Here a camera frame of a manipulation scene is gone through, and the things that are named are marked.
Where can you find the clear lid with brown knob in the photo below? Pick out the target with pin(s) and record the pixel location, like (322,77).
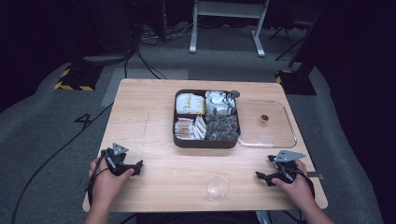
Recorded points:
(264,124)

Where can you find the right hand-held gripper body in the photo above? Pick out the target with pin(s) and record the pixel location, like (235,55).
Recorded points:
(285,166)

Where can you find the stack of silver packets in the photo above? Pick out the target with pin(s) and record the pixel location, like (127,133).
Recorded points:
(219,102)

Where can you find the grey tape strip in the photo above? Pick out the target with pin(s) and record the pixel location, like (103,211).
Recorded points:
(316,176)

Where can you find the clear plastic cup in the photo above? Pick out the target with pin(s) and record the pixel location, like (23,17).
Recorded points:
(217,187)

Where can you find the pile of dark wrapped packets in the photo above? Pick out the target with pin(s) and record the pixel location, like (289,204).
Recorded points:
(222,127)

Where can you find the small grey round capsule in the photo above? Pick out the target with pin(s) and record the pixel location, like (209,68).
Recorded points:
(234,93)

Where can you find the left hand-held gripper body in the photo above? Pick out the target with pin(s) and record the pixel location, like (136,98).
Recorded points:
(115,157)

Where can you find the person's left hand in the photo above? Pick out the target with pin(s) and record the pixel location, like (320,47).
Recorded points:
(107,183)

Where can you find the white metal desk frame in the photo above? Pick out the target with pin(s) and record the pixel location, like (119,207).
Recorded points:
(227,18)

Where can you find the brown divided tray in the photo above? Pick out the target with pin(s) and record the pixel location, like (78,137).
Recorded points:
(206,144)

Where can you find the black tripod stand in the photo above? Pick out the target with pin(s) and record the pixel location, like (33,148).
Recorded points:
(291,37)

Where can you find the person's dark clothing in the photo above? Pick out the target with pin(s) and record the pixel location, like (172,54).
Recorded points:
(196,217)

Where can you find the stack of white yellow packets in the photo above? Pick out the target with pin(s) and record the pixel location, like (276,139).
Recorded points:
(190,104)

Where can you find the person's right hand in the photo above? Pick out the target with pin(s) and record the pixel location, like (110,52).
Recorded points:
(295,188)

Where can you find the black yellow striped stand base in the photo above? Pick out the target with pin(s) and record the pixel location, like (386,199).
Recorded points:
(295,82)
(77,77)

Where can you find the pile of clear white sachets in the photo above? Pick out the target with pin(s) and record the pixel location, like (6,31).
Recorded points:
(190,128)

